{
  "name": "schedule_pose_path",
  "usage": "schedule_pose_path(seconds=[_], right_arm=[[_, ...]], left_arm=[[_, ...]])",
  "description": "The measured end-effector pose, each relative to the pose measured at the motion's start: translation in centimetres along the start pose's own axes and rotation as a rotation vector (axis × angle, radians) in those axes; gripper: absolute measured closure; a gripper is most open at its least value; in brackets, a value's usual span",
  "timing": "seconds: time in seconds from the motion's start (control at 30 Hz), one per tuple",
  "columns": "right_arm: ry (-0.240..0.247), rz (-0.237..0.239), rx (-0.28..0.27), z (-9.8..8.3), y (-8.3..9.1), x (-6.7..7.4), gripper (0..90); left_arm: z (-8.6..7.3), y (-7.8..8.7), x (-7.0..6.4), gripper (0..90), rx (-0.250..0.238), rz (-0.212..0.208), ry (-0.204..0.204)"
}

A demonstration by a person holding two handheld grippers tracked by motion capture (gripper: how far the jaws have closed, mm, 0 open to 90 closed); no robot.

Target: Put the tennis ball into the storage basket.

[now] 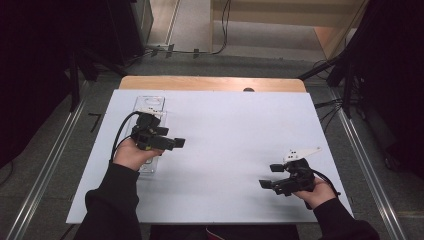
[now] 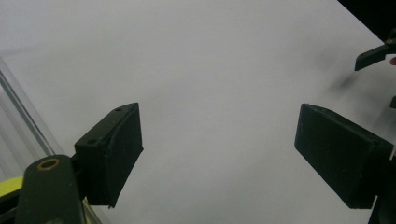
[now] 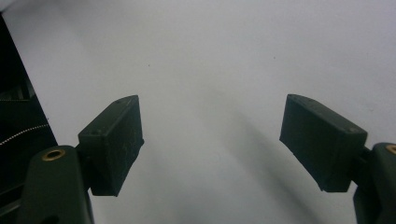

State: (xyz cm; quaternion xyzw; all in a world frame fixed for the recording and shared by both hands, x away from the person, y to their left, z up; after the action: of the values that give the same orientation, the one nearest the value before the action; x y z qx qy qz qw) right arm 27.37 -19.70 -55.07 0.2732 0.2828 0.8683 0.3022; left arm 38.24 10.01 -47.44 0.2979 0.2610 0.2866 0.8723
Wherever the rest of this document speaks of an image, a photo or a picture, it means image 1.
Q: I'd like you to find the light wooden shelf unit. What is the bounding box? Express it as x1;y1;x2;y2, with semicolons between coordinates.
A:
209;0;369;60

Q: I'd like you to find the white table board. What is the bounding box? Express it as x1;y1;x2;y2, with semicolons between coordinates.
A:
65;89;354;225

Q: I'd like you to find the metal floor rail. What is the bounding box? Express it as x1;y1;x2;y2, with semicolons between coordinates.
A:
328;88;408;240
5;79;89;240

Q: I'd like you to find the black curtain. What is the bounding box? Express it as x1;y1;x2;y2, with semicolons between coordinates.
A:
343;0;424;181
0;0;116;169

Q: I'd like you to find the dark cabinet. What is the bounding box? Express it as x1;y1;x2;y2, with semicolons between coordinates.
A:
106;0;155;67

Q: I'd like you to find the clear plastic container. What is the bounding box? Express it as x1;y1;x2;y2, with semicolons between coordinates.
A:
128;95;167;175

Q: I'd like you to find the person's right hand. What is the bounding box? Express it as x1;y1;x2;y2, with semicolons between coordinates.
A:
293;176;338;210

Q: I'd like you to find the bundle of black cables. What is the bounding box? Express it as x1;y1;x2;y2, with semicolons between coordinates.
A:
314;98;346;133

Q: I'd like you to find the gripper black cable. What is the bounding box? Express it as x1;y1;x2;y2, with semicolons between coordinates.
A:
109;110;141;164
311;169;342;197

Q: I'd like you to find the black tripod stand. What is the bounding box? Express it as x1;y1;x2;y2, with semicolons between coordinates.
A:
66;46;129;113
298;49;356;119

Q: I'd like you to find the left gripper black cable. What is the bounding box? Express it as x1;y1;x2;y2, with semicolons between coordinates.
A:
109;110;141;164

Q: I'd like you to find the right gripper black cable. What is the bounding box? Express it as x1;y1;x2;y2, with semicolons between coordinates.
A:
311;169;342;197

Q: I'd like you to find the wooden table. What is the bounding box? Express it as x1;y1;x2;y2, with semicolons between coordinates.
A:
118;75;307;93

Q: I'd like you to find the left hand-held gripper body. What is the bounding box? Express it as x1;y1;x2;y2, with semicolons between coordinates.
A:
129;106;177;152

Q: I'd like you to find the black floor cable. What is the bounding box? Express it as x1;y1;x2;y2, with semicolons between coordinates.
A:
143;0;233;58

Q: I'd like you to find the person's left hand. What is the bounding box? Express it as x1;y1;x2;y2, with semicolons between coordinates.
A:
112;138;165;172

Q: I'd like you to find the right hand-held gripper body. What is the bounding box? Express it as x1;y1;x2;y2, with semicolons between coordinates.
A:
271;146;323;198

